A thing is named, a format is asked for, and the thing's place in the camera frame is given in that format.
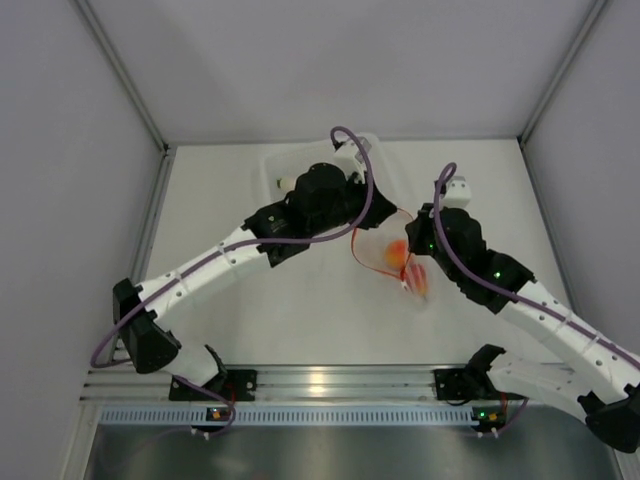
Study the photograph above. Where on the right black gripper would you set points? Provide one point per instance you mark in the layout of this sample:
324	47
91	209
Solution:
418	228

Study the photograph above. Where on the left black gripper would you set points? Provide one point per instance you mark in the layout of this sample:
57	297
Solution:
378	210

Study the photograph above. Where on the clear zip bag orange seal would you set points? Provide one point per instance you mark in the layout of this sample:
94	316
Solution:
367	248

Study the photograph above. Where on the white fake radish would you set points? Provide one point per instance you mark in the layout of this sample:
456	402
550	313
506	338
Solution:
286	184

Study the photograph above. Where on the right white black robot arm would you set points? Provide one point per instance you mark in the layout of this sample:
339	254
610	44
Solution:
597	381

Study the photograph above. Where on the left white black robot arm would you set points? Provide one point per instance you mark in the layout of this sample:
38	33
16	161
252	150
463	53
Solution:
317	202

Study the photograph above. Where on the red fake fruit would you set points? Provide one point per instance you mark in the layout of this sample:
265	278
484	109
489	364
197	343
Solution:
414	280

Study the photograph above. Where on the fake peach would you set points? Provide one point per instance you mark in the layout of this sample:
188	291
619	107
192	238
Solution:
396	255

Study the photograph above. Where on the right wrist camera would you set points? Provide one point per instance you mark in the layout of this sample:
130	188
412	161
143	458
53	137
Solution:
457	193

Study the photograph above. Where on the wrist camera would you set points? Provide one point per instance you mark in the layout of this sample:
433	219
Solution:
457	193
349	155

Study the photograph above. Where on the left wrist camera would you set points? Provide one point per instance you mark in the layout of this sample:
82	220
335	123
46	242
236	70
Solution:
349	155

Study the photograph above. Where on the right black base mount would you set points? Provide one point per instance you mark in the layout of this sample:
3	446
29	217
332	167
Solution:
458	385

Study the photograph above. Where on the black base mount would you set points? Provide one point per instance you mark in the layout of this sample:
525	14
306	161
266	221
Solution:
458	385
236	385

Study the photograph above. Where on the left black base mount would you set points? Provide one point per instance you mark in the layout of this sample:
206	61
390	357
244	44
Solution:
236	385

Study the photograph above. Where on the aluminium mounting rail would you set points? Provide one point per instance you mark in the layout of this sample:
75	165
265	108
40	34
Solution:
281	383

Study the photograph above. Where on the slotted cable duct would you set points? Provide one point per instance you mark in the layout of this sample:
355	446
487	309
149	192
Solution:
351	415

